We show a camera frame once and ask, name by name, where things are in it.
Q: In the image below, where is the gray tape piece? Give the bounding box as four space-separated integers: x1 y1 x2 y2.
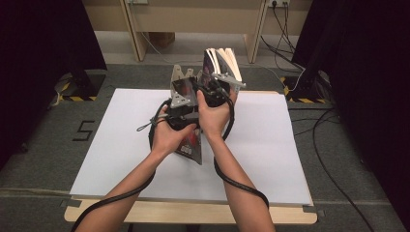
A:
303 205 326 218
59 197 83 209

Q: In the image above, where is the white picture-grid cover book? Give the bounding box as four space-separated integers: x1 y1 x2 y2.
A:
221 47 244 83

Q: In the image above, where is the black plugged cable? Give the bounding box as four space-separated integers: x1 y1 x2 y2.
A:
272 3 306 72
283 3 298 54

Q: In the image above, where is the beige wooden desk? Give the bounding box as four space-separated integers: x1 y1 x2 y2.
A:
81 0 313 65

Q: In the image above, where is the light wooden table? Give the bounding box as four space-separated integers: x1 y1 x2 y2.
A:
63 90 318 225

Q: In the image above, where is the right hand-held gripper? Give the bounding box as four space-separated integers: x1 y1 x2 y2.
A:
201 72 247 108

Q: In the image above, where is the purple and red cover book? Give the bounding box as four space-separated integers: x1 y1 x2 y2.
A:
202 47 217 80

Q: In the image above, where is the long black floor cable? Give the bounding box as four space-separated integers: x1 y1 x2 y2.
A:
311 108 376 232

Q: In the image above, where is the person's right hand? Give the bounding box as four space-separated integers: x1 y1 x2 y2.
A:
196 90 238 139

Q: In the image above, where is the white board sheet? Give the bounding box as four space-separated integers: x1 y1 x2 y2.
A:
69 88 313 207

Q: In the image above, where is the dark brown cover book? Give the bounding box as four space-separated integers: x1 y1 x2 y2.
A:
172 76 204 166

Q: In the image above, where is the gray lanyard strap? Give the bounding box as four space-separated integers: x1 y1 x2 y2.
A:
135 114 168 132

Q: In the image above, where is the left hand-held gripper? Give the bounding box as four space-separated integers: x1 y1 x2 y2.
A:
166 94 200 131

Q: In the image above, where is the beige expandable book rack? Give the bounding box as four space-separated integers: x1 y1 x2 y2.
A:
169 64 203 98

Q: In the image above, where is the striped-edge black stand base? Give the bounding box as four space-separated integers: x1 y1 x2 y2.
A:
52 70 107 102
279 71 330 104

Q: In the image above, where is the white floor cable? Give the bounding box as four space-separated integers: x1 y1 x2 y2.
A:
138 30 308 93

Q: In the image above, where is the person's left hand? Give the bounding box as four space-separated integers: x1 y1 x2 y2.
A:
151 107 197 159

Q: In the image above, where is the black curtain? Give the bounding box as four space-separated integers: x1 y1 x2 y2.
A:
0 0 108 168
291 0 410 223

